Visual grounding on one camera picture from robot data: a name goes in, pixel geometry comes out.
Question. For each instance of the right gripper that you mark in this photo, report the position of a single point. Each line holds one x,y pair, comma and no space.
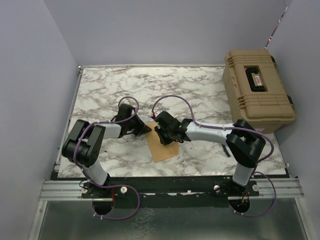
165,141

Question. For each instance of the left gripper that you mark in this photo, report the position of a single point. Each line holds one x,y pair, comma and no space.
142,128

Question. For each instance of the brown paper envelope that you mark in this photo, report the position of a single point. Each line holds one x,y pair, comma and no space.
158,151

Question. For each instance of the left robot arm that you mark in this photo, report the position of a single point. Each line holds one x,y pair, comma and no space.
83,144

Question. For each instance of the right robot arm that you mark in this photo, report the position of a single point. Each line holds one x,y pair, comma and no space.
245,144

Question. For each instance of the tan plastic tool case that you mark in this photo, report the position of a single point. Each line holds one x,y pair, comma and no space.
255,90

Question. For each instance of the blue handled pliers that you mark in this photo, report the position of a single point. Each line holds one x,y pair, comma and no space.
226,150

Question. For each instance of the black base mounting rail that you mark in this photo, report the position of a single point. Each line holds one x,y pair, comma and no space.
174,192

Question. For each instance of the aluminium frame rail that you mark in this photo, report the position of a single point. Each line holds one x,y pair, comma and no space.
68,190

